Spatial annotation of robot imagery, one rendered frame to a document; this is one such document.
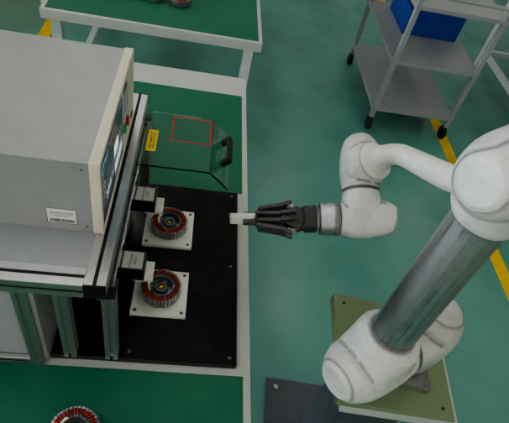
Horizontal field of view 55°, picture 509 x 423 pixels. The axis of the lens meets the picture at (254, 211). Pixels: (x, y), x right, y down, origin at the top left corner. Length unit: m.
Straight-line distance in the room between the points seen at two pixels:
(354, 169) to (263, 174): 1.69
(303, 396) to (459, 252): 1.41
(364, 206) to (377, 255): 1.49
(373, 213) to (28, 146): 0.82
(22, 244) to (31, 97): 0.31
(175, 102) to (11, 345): 1.20
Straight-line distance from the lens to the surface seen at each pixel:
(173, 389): 1.33
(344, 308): 1.52
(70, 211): 1.09
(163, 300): 1.37
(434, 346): 1.30
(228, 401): 1.33
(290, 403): 2.18
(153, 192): 1.48
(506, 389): 2.69
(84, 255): 1.09
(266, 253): 2.57
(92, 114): 1.10
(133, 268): 1.30
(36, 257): 1.10
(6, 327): 1.27
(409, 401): 1.47
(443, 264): 0.94
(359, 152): 1.33
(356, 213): 1.30
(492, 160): 0.77
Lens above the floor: 1.98
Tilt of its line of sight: 46 degrees down
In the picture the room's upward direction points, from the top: 15 degrees clockwise
